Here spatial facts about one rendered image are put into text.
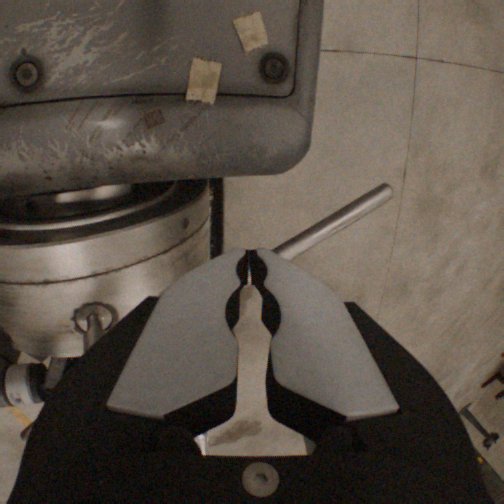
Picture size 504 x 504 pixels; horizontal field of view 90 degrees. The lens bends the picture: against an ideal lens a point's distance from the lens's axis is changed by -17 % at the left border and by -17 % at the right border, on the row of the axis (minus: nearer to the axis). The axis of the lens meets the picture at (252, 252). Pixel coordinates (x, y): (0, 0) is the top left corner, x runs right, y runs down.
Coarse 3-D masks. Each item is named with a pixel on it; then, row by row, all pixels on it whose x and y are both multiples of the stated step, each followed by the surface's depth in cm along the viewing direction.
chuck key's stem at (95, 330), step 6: (96, 312) 25; (84, 318) 25; (90, 318) 24; (96, 318) 24; (102, 318) 26; (90, 324) 24; (96, 324) 24; (102, 324) 25; (90, 330) 22; (96, 330) 23; (102, 330) 23; (84, 336) 22; (90, 336) 22; (96, 336) 22; (84, 342) 22; (90, 342) 21; (84, 348) 21
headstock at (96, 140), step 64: (0, 0) 11; (64, 0) 13; (128, 0) 14; (192, 0) 15; (256, 0) 16; (320, 0) 17; (0, 64) 13; (64, 64) 14; (128, 64) 16; (256, 64) 18; (0, 128) 15; (64, 128) 16; (128, 128) 18; (192, 128) 19; (256, 128) 20; (0, 192) 18
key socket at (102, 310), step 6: (90, 306) 25; (96, 306) 25; (102, 306) 25; (78, 312) 24; (84, 312) 25; (90, 312) 25; (102, 312) 25; (108, 312) 26; (78, 318) 24; (108, 318) 26; (78, 324) 25; (84, 324) 25; (108, 324) 26
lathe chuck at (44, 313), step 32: (160, 256) 27; (192, 256) 32; (0, 288) 22; (32, 288) 22; (64, 288) 23; (96, 288) 24; (128, 288) 26; (160, 288) 29; (0, 320) 24; (32, 320) 23; (64, 320) 24; (32, 352) 25; (64, 352) 26
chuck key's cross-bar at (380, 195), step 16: (368, 192) 18; (384, 192) 17; (352, 208) 18; (368, 208) 18; (320, 224) 18; (336, 224) 18; (288, 240) 19; (304, 240) 18; (320, 240) 18; (288, 256) 18
